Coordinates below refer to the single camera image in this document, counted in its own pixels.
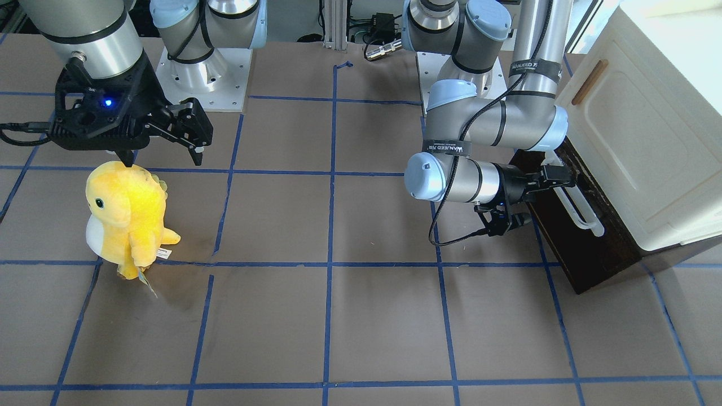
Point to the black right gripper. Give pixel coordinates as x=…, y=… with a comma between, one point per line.
x=148, y=90

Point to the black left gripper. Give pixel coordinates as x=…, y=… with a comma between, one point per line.
x=512, y=184

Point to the dark wooden drawer white handle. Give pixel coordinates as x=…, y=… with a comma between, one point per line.
x=576, y=205

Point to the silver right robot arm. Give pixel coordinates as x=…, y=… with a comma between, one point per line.
x=99, y=33

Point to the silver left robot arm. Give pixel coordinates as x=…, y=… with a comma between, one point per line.
x=458, y=118

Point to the dark wooden drawer cabinet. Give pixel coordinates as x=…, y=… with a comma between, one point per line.
x=584, y=231

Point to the yellow plush dinosaur toy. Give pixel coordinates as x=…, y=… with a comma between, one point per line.
x=126, y=227

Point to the cream plastic storage box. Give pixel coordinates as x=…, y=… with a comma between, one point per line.
x=644, y=115

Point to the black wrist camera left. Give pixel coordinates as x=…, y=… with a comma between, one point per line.
x=498, y=222

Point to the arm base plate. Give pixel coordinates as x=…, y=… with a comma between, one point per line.
x=434, y=67
x=219, y=83

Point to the aluminium frame post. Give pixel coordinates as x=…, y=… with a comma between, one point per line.
x=335, y=24

